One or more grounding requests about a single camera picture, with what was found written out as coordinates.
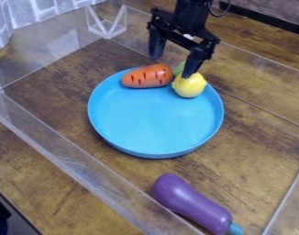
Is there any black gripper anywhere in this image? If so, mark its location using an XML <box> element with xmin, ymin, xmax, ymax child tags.
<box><xmin>147</xmin><ymin>0</ymin><xmax>219</xmax><ymax>78</ymax></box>

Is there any orange toy carrot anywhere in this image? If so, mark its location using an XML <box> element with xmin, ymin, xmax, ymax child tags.
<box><xmin>121</xmin><ymin>62</ymin><xmax>184</xmax><ymax>88</ymax></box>

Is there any yellow toy lemon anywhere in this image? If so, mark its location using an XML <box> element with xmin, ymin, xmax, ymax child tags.
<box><xmin>172</xmin><ymin>73</ymin><xmax>207</xmax><ymax>98</ymax></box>

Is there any blue round plate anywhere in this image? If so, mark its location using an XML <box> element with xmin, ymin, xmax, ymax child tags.
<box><xmin>87</xmin><ymin>71</ymin><xmax>224</xmax><ymax>159</ymax></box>

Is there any white patterned curtain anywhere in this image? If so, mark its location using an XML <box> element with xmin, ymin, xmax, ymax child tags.
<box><xmin>0</xmin><ymin>0</ymin><xmax>107</xmax><ymax>50</ymax></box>

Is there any purple toy eggplant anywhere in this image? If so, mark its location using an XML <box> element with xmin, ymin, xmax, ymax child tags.
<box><xmin>152</xmin><ymin>173</ymin><xmax>244</xmax><ymax>235</ymax></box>

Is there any black cable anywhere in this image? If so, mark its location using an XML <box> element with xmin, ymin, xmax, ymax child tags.
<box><xmin>205</xmin><ymin>0</ymin><xmax>232</xmax><ymax>18</ymax></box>

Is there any clear acrylic corner bracket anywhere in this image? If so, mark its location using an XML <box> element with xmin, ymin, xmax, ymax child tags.
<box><xmin>85</xmin><ymin>6</ymin><xmax>127</xmax><ymax>39</ymax></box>

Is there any clear acrylic enclosure wall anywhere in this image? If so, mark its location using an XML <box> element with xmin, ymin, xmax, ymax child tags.
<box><xmin>0</xmin><ymin>0</ymin><xmax>299</xmax><ymax>235</ymax></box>

